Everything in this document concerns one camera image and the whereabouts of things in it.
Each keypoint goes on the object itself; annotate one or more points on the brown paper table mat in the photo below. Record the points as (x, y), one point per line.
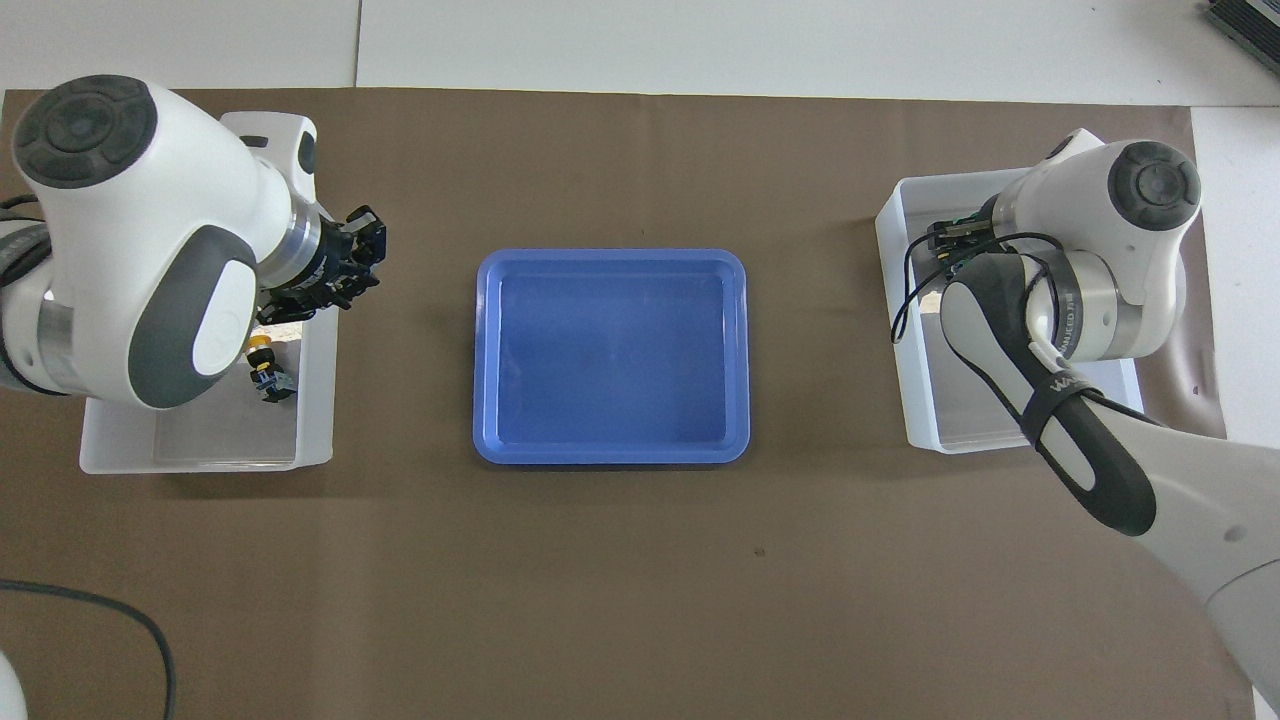
(600, 600)

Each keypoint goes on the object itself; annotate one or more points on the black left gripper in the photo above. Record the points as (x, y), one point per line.
(332, 262)

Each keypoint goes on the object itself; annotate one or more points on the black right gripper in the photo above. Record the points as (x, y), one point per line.
(982, 232)

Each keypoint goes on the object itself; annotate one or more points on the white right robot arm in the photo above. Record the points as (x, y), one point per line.
(1150, 260)

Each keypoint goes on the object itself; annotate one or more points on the blue plastic tray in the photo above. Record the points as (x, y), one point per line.
(610, 360)

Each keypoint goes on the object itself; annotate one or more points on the translucent white plastic box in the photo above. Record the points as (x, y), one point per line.
(200, 440)
(960, 410)

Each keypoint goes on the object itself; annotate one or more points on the yellow push button switch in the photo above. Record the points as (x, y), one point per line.
(270, 380)

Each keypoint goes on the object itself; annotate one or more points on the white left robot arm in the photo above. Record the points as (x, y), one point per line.
(130, 250)

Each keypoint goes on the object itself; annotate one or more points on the black ribbed device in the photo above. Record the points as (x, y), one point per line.
(1250, 25)

